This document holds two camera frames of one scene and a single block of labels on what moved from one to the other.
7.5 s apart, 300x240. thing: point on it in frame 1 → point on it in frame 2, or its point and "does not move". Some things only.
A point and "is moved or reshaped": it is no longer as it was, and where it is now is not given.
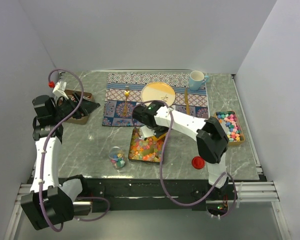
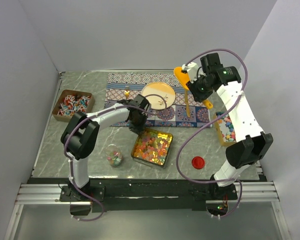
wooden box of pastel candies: (232, 126) does not move
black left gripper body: (65, 110) → (138, 125)
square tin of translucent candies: (148, 151) is moved or reshaped
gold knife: (186, 100) does not move
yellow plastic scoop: (157, 138) → (183, 77)
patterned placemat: (123, 94) does not move
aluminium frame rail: (245, 192) does not move
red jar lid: (198, 162) does not move
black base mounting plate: (120, 194) does not move
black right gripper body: (159, 130) → (200, 89)
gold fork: (126, 94) does not move
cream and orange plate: (159, 91) does not move
